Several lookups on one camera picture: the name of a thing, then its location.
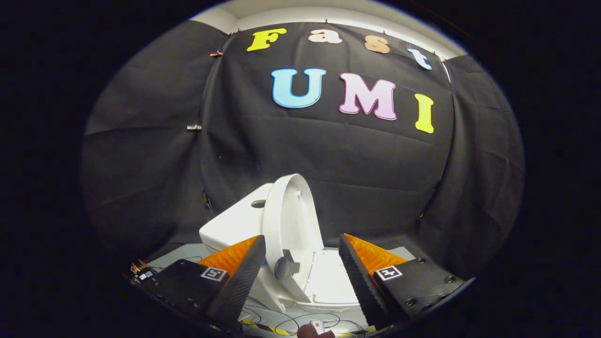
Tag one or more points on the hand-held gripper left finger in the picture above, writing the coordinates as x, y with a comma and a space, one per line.
242, 286

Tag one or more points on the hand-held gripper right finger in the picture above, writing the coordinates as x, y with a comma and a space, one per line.
361, 288

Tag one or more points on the white toilet lid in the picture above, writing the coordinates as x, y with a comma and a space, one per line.
293, 220

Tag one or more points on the white toilet seat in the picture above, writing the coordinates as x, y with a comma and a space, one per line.
331, 277

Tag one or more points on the white toilet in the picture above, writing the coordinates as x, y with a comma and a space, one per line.
230, 225

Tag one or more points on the small white orange device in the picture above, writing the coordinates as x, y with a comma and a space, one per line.
318, 326

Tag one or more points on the small orange black device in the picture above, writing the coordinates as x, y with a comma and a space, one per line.
141, 272

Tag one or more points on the black backdrop cloth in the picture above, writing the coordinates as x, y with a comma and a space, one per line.
338, 164

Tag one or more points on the silver cloth clip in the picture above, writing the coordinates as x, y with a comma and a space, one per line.
194, 127

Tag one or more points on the reddish cloth clip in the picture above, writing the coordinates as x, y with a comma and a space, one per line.
216, 53

